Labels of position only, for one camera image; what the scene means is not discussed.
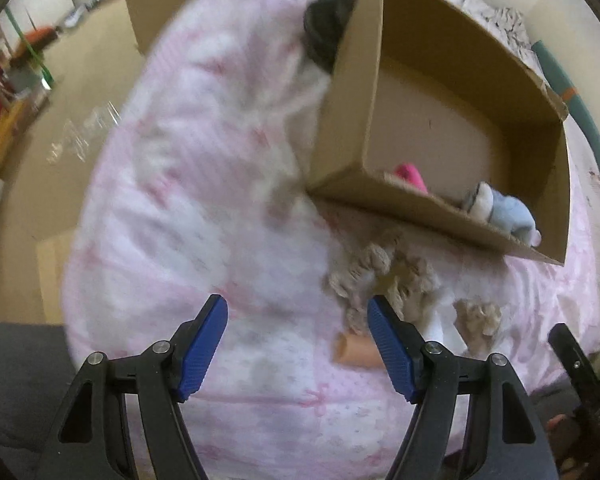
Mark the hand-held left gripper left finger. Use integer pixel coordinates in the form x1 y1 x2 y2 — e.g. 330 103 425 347
34 293 229 480

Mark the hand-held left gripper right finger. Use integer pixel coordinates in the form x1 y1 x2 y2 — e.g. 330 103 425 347
367 295 561 480

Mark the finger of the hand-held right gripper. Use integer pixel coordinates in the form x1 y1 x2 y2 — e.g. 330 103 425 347
548 323 600 416

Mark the brown tube toy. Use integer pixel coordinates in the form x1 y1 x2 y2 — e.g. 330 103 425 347
334 332 383 368

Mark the cream fluffy sock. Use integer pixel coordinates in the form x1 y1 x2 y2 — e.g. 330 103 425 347
322 230 443 336

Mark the cardboard box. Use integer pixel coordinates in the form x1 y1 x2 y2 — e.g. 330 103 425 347
117 0 201 56
305 0 571 267

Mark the flat cardboard sheet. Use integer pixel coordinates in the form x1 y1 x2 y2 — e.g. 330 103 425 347
35 230 81 326

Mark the light blue plush towel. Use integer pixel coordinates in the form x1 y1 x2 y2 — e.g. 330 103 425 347
482 192 543 248

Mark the pink bow printed blanket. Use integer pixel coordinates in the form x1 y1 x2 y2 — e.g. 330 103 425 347
62 0 600 480

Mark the grey white sock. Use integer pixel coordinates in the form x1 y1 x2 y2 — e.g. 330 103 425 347
461 181 496 221

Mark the pink plastic toy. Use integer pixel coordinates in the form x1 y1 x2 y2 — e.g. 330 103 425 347
392 161 430 195

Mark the dark grey cloth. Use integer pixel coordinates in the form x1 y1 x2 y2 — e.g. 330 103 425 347
0 320 88 461

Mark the clear plastic wrap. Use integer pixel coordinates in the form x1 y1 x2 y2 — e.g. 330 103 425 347
45 102 121 163

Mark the teal rolled mat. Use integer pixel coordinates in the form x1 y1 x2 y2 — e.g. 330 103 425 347
530 40 600 176

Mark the grey bucket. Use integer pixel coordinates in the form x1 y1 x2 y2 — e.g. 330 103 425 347
7 62 43 93

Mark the dark striped cloth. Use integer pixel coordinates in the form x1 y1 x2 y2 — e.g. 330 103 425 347
302 0 361 73

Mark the green mop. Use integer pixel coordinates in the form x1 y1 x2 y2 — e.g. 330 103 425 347
5 5 56 91

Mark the cardboard box on floor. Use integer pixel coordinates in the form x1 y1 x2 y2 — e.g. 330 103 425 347
117 0 201 56

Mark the red and black tool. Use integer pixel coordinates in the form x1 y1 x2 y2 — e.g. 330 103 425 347
22 27 61 46

